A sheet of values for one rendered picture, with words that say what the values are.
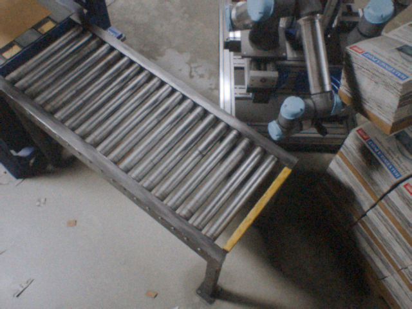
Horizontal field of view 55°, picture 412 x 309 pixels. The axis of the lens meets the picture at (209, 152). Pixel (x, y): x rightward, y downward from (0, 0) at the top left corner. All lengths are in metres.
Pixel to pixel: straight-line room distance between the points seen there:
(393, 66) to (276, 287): 1.36
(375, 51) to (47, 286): 1.96
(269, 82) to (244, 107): 0.56
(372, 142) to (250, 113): 0.93
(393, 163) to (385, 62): 0.47
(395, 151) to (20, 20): 1.87
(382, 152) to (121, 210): 1.47
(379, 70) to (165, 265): 1.51
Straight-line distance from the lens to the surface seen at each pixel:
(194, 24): 3.28
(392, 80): 1.47
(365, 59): 1.53
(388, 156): 1.81
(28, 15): 2.31
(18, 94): 1.98
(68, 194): 2.56
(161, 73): 1.91
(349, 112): 1.63
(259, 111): 2.53
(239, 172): 1.63
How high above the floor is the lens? 2.26
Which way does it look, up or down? 61 degrees down
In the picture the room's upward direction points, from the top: 4 degrees clockwise
